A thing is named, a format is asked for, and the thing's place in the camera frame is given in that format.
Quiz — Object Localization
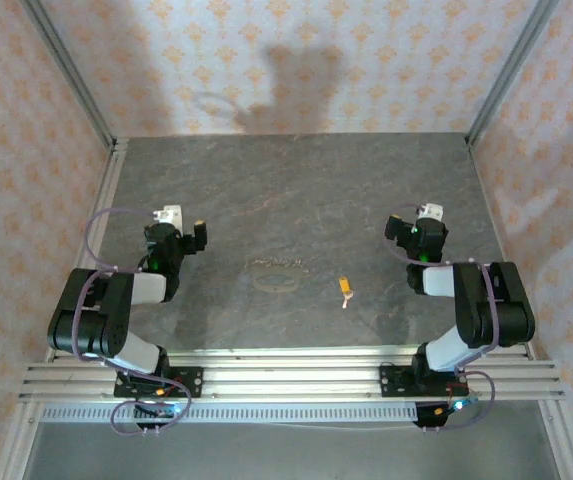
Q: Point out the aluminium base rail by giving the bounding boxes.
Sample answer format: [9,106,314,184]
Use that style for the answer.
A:
[18,349,567,402]

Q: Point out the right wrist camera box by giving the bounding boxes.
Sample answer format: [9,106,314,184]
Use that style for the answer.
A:
[415,202,445,222]

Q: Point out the aluminium side rail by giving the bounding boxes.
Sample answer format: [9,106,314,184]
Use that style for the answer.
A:
[45,139,130,361]

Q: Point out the small LED circuit board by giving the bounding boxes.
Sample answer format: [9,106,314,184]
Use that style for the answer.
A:
[430,397,480,417]
[133,399,183,419]

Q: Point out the slotted grey cable tray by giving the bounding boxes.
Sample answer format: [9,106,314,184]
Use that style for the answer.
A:
[40,403,420,424]

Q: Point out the aluminium frame leg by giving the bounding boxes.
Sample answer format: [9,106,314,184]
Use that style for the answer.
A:
[538,399,573,480]
[0,399,43,480]

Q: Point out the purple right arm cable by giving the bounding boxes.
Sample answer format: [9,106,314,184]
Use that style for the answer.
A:
[383,202,497,431]

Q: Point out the aluminium corner post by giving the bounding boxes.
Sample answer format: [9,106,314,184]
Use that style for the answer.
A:
[19,0,118,151]
[464,0,562,147]

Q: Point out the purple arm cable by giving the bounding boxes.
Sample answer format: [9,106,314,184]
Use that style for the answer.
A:
[383,202,497,431]
[78,208,193,436]

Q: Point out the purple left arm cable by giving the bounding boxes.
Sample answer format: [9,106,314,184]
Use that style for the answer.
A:
[78,208,193,436]

